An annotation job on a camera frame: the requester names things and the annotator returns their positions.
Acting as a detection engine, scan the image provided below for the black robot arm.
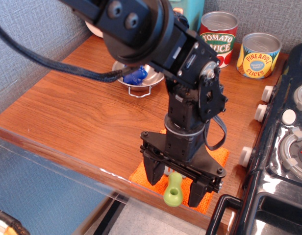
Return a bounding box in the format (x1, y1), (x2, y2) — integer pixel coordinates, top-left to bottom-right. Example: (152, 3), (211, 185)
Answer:
(66, 0), (227, 207)

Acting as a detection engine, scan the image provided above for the white stove knob middle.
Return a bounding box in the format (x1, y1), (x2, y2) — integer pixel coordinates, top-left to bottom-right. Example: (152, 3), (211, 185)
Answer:
(254, 104), (267, 122)

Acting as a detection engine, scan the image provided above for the pineapple slices can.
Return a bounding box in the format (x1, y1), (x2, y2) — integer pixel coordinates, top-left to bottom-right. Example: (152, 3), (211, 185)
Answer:
(236, 32), (282, 79)

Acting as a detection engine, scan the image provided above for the white stove knob upper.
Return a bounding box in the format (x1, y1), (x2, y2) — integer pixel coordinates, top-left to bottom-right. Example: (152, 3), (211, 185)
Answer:
(261, 86), (274, 103)

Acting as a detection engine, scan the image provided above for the white stove knob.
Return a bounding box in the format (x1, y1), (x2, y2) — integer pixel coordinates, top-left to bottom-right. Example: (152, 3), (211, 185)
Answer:
(261, 86), (274, 103)
(239, 146), (253, 167)
(254, 104), (267, 122)

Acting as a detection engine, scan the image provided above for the blue flower-shaped toy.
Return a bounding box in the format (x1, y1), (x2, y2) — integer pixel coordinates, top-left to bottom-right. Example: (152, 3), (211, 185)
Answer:
(123, 66), (148, 85)

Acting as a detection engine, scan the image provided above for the black toy stove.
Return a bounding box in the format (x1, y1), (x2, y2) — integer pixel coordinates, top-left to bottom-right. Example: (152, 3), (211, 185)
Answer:
(206, 43), (302, 235)

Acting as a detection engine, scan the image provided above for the toy microwave teal and cream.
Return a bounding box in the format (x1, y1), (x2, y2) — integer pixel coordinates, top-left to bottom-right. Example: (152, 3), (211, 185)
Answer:
(85, 0), (204, 41)

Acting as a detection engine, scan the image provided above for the black braided cable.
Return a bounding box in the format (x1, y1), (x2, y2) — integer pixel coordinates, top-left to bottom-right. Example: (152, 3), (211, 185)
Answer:
(0, 17), (139, 83)

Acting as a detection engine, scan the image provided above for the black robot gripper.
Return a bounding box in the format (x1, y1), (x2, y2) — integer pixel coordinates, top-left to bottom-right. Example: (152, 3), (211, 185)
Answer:
(140, 131), (226, 208)

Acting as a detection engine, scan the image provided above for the small steel bowl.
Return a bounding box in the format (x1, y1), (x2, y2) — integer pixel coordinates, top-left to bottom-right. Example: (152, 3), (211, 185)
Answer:
(118, 65), (164, 98)

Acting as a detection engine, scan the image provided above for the orange woven cloth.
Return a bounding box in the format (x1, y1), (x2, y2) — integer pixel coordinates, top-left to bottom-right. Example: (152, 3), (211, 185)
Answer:
(129, 132), (229, 213)

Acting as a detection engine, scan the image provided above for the grey spatula green handle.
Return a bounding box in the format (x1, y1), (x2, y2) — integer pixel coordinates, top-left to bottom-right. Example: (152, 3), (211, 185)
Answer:
(163, 166), (183, 207)

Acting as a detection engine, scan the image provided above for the white stove knob lower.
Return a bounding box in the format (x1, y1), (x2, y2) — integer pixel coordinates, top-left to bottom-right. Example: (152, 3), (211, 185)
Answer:
(239, 146), (253, 167)

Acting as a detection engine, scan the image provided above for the tomato sauce can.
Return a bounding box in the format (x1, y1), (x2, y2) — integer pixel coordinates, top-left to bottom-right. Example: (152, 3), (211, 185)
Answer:
(200, 11), (238, 68)

